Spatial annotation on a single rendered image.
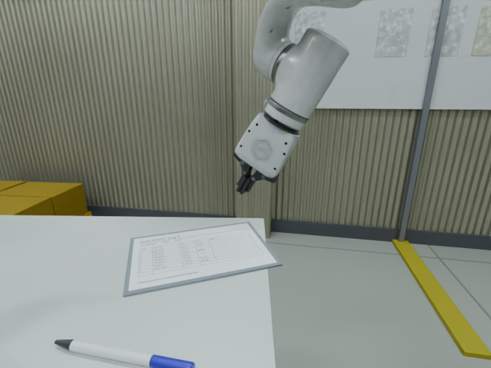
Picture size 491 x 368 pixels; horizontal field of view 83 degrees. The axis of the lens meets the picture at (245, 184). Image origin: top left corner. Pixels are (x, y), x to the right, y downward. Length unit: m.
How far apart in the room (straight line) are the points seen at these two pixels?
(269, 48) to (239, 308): 0.42
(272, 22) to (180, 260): 0.40
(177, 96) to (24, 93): 1.53
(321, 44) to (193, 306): 0.42
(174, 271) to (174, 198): 2.37
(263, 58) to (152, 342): 0.46
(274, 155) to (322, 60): 0.18
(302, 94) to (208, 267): 0.32
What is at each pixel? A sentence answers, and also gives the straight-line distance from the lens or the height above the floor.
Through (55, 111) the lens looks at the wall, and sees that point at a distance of 3.25.
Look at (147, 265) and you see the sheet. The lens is 0.43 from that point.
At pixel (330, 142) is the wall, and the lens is 2.38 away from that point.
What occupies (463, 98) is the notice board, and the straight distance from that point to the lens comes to 2.58.
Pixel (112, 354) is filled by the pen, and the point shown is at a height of 0.97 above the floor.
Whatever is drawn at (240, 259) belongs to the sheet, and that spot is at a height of 0.97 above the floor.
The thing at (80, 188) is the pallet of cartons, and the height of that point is 0.39.
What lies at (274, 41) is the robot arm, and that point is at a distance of 0.54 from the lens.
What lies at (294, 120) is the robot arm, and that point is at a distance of 0.52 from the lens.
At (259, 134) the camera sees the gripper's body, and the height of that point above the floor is 1.12.
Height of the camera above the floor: 1.20
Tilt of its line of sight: 18 degrees down
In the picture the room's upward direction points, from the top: straight up
